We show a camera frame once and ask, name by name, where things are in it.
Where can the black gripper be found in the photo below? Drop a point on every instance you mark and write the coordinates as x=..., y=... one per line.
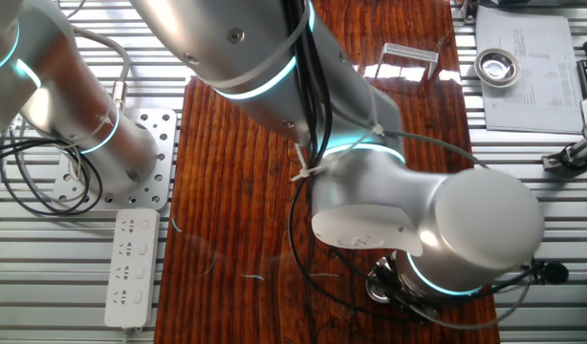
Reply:
x=403, y=298

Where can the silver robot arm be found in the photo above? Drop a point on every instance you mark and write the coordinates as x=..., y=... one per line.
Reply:
x=370, y=191

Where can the wood grain table mat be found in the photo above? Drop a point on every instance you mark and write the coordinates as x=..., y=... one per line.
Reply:
x=226, y=215

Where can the printed paper sheet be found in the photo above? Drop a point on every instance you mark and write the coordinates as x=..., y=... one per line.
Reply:
x=547, y=95

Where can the small metal bowl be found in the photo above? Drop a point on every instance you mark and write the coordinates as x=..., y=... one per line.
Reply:
x=496, y=67

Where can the white power strip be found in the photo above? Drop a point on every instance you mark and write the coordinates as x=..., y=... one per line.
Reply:
x=131, y=267

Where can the wrist camera with grey bracket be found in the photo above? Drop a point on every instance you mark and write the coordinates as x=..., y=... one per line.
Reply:
x=551, y=272

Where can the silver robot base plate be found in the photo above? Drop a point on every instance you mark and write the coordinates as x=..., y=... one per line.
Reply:
x=162, y=143

